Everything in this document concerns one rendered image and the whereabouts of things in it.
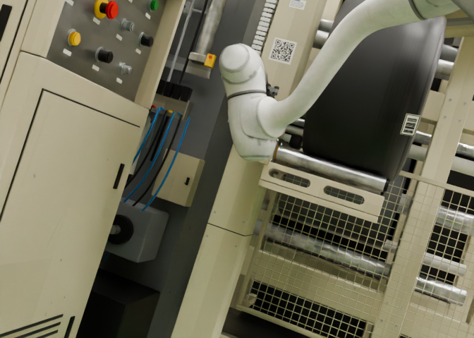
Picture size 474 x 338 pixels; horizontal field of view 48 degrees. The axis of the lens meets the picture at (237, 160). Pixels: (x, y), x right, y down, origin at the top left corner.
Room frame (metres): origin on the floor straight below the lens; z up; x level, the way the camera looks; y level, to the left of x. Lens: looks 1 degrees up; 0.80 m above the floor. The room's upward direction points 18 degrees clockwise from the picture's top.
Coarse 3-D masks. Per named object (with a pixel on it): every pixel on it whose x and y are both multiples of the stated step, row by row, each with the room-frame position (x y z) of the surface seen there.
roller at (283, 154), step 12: (276, 156) 1.61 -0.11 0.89; (288, 156) 1.60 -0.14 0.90; (300, 156) 1.59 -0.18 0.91; (312, 156) 1.59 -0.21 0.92; (312, 168) 1.59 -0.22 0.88; (324, 168) 1.57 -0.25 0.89; (336, 168) 1.56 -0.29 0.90; (348, 168) 1.56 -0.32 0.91; (348, 180) 1.56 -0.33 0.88; (360, 180) 1.55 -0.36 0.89; (372, 180) 1.54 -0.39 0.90; (384, 180) 1.53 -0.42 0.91; (384, 192) 1.54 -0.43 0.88
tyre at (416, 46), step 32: (352, 0) 1.54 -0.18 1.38; (384, 32) 1.44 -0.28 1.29; (416, 32) 1.43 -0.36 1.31; (352, 64) 1.44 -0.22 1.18; (384, 64) 1.42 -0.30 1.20; (416, 64) 1.41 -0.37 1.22; (320, 96) 1.49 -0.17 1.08; (352, 96) 1.45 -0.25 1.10; (384, 96) 1.42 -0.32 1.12; (416, 96) 1.42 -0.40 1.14; (320, 128) 1.52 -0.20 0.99; (352, 128) 1.48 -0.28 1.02; (384, 128) 1.45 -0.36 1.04; (416, 128) 1.49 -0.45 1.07; (352, 160) 1.55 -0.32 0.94; (384, 160) 1.51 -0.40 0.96
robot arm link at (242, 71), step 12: (228, 48) 1.29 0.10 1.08; (240, 48) 1.28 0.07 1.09; (228, 60) 1.28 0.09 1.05; (240, 60) 1.27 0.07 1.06; (252, 60) 1.28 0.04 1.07; (228, 72) 1.28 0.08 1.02; (240, 72) 1.27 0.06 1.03; (252, 72) 1.29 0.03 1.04; (264, 72) 1.35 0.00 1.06; (228, 84) 1.32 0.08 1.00; (240, 84) 1.31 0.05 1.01; (252, 84) 1.31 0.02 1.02; (264, 84) 1.34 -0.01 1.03; (228, 96) 1.34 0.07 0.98
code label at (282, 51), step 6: (276, 42) 1.72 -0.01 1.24; (282, 42) 1.71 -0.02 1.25; (288, 42) 1.71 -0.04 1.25; (294, 42) 1.70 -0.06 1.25; (276, 48) 1.72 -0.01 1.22; (282, 48) 1.71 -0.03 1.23; (288, 48) 1.71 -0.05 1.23; (294, 48) 1.70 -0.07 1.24; (270, 54) 1.72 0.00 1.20; (276, 54) 1.71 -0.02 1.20; (282, 54) 1.71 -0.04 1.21; (288, 54) 1.70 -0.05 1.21; (276, 60) 1.71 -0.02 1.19; (282, 60) 1.71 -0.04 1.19; (288, 60) 1.70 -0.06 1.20
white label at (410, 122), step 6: (408, 114) 1.42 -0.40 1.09; (414, 114) 1.42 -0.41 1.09; (408, 120) 1.43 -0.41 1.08; (414, 120) 1.43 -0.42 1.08; (402, 126) 1.44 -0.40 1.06; (408, 126) 1.44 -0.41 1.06; (414, 126) 1.44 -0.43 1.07; (402, 132) 1.44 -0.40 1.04; (408, 132) 1.44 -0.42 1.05; (414, 132) 1.44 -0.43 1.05
